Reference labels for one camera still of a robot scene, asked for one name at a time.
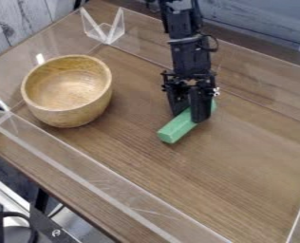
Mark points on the brown wooden bowl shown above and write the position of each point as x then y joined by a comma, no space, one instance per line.
67,91

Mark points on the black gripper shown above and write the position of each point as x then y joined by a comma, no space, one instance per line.
191,75

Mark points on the green rectangular block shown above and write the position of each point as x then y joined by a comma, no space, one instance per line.
177,128

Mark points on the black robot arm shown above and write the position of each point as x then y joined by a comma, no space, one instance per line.
182,22

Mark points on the clear acrylic wall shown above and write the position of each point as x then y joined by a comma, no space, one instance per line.
117,206
257,77

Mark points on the black metal table leg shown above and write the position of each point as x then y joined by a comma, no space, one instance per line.
42,201

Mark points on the grey metal bracket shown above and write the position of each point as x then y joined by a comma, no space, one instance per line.
50,232

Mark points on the clear acrylic front wall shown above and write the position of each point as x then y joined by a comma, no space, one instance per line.
117,206

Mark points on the clear acrylic rear wall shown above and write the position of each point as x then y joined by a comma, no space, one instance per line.
257,77

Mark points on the clear acrylic corner bracket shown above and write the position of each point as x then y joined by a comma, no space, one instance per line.
105,33

